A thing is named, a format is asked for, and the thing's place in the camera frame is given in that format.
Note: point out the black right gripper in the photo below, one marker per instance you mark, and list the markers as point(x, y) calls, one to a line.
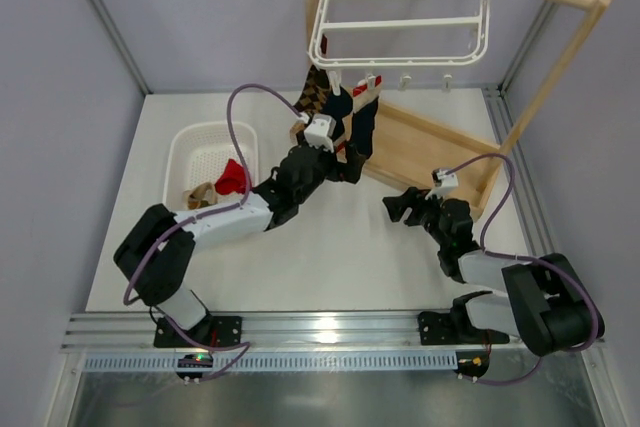
point(420, 210)

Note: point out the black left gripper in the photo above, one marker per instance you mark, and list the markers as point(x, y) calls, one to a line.
point(338, 161)

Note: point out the navy sock beige red toe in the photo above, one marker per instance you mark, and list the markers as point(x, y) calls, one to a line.
point(340, 109)

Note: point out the navy blue sock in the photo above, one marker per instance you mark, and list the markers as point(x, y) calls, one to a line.
point(365, 105)

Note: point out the beige striped green sock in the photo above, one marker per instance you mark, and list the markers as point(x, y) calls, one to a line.
point(201, 196)

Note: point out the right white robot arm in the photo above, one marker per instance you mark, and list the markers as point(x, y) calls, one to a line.
point(540, 300)

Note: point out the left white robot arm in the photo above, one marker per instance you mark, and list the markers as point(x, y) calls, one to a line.
point(156, 253)

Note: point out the white plastic clip hanger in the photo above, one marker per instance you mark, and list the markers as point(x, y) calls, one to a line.
point(407, 41)

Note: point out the wooden rack with tray base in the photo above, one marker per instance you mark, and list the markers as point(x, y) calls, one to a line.
point(408, 147)

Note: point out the brown argyle sock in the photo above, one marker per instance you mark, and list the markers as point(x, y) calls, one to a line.
point(315, 92)

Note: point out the white perforated plastic basket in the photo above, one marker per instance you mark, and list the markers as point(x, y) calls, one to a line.
point(200, 152)

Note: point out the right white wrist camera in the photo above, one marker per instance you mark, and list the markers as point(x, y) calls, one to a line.
point(444, 183)

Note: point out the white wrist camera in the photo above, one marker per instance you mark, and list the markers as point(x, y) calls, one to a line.
point(444, 183)
point(315, 130)

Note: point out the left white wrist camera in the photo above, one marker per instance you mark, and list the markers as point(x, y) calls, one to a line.
point(315, 130)

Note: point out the slotted grey cable duct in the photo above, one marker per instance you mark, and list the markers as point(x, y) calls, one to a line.
point(256, 361)

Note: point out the aluminium mounting rail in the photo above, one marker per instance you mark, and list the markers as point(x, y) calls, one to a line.
point(101, 331)

